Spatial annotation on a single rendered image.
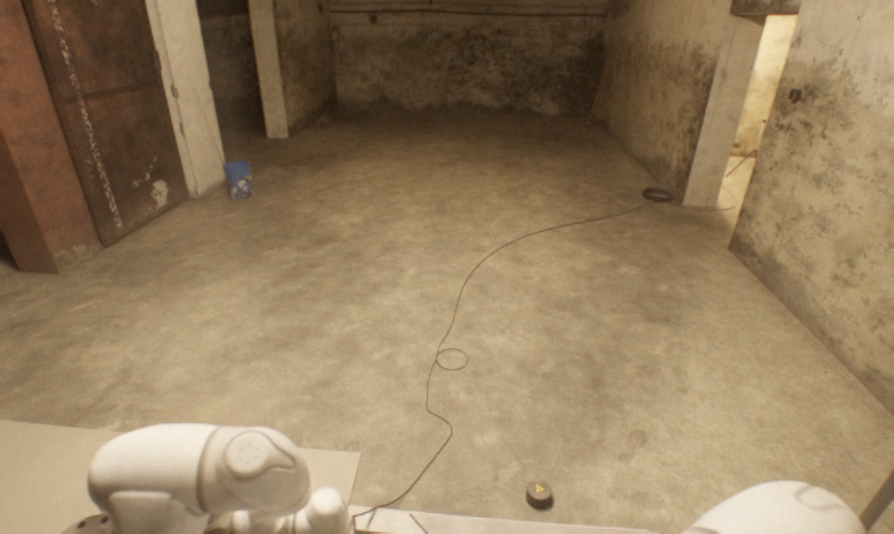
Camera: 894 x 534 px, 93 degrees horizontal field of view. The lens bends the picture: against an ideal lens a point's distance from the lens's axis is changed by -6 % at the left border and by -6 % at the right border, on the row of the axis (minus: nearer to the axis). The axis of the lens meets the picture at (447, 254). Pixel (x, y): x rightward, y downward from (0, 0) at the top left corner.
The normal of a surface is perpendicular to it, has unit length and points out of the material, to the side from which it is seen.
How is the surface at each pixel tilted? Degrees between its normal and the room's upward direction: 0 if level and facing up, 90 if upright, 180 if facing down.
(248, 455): 26
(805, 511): 5
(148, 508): 58
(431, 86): 90
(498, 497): 0
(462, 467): 0
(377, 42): 90
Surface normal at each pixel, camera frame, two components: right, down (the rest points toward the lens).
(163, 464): 0.09, -0.49
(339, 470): 0.02, -0.89
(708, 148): -0.09, 0.45
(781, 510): -0.03, -0.97
